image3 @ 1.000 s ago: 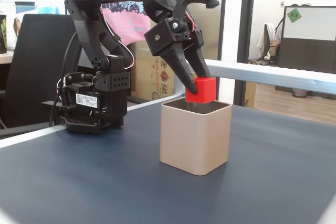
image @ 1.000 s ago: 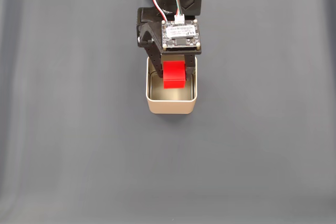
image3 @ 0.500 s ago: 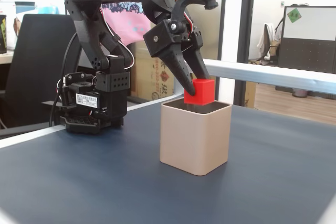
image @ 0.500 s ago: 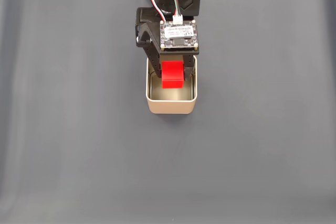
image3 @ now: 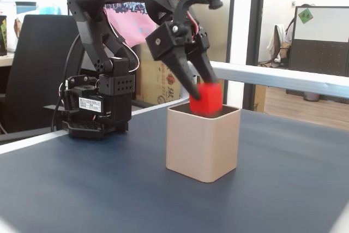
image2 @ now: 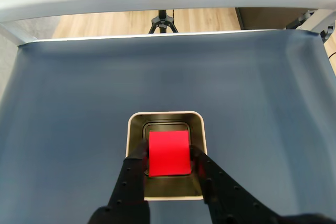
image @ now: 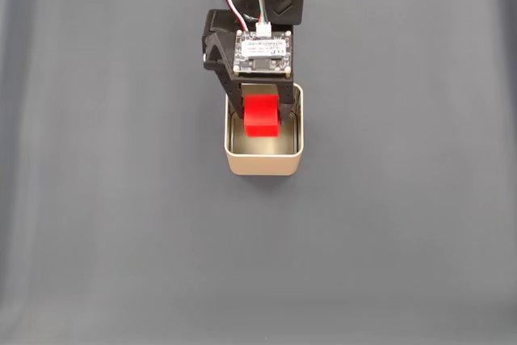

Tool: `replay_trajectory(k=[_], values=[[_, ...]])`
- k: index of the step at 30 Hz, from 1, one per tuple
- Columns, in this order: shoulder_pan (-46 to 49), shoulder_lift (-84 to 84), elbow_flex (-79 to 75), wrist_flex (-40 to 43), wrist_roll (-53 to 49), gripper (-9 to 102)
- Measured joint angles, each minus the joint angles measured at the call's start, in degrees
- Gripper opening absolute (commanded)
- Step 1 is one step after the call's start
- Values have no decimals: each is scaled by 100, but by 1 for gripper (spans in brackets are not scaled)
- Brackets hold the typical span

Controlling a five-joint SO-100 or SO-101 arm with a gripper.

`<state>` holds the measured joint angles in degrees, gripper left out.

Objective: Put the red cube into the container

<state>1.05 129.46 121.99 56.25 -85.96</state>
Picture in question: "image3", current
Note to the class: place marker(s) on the pink waste bin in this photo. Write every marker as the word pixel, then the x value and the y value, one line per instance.
pixel 310 96

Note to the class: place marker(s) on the black yellow box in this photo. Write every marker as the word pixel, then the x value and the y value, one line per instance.
pixel 3 36

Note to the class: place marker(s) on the beige square metal container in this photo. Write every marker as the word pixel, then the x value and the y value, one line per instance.
pixel 201 148

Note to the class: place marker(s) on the person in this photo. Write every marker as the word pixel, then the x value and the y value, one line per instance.
pixel 289 32

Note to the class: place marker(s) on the black office partition with whiteboard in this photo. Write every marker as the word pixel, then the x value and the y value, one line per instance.
pixel 319 53

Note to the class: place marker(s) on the white box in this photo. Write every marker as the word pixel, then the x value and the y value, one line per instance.
pixel 8 6

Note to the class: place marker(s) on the white table edge rail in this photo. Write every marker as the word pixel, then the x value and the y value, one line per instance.
pixel 150 108
pixel 27 143

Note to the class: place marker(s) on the narrow cardboard box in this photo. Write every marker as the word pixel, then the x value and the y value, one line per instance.
pixel 260 99

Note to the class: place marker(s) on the teal box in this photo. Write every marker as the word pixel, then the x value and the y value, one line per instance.
pixel 26 5

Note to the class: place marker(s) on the cardboard box with red print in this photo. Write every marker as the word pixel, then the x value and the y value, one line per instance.
pixel 147 80

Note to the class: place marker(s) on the aluminium frame rail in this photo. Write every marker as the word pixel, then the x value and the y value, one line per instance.
pixel 272 76

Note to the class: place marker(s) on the green square sticker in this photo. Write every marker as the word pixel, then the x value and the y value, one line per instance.
pixel 305 16

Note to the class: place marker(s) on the blue tissue box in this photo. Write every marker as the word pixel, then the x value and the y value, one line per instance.
pixel 49 10

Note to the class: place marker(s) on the black office chair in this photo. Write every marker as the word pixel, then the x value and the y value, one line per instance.
pixel 35 66

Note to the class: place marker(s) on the red cube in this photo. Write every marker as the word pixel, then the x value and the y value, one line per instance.
pixel 208 99

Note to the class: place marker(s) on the pink cityscape banner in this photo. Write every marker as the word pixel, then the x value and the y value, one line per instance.
pixel 131 29

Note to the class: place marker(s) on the wrist camera with black bracket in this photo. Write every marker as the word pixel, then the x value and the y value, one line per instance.
pixel 215 1

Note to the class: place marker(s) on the brown bag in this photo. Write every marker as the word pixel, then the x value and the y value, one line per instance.
pixel 17 27

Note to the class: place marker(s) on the white hanging garment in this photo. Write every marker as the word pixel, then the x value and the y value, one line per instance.
pixel 278 42

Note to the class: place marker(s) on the black window frame post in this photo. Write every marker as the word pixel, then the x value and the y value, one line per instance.
pixel 255 25

